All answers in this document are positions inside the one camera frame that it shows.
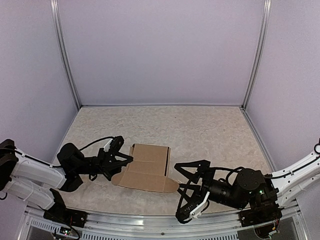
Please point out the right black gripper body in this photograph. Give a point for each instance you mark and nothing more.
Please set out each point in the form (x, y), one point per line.
(230, 201)

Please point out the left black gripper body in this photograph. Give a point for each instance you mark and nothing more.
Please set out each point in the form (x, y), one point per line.
(90, 167)

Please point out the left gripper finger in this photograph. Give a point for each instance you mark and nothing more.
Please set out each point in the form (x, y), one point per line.
(112, 158)
(109, 169)

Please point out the brown cardboard paper box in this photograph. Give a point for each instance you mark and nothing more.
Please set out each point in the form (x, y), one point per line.
(149, 170)

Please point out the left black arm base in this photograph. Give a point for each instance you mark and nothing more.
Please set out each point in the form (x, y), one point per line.
(61, 214)

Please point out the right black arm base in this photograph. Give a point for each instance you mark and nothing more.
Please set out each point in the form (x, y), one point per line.
(260, 215)

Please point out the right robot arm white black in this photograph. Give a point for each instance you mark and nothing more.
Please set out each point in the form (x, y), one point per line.
(256, 195)

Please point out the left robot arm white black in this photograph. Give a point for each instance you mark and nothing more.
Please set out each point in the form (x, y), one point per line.
(40, 182)

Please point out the small green circuit board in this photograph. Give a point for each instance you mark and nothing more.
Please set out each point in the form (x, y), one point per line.
(65, 231)

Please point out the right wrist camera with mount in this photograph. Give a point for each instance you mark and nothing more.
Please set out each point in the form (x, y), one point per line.
(190, 208)

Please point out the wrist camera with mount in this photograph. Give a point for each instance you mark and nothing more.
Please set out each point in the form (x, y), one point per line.
(114, 144)
(190, 208)

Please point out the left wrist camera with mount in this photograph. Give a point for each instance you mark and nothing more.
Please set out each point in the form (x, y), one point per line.
(114, 144)

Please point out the front aluminium rail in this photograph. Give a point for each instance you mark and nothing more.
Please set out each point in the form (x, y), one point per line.
(211, 226)

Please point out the left aluminium frame post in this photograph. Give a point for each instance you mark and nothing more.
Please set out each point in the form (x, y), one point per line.
(63, 53)

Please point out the aluminium frame post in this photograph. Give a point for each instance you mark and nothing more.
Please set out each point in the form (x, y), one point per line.
(63, 53)
(258, 53)

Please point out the right aluminium frame post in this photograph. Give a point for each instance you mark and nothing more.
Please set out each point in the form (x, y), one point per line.
(258, 53)

